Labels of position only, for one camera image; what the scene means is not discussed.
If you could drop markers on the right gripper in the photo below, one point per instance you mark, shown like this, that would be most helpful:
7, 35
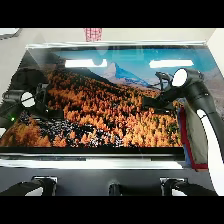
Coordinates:
154, 102

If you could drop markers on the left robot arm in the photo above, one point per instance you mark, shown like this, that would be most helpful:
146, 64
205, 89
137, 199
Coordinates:
16, 97

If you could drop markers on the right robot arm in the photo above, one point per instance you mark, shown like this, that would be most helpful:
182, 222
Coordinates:
200, 95

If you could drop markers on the blue garment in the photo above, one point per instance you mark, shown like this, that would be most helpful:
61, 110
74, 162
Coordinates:
182, 133

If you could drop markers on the red garment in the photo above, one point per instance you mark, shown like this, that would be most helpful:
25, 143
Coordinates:
187, 141

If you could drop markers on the grey garment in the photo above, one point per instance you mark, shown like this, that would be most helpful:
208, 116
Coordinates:
196, 136

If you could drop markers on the red checked cloth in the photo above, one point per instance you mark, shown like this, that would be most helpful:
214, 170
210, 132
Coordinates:
93, 34

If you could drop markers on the silver frame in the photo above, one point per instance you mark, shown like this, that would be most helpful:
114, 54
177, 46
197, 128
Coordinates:
90, 163

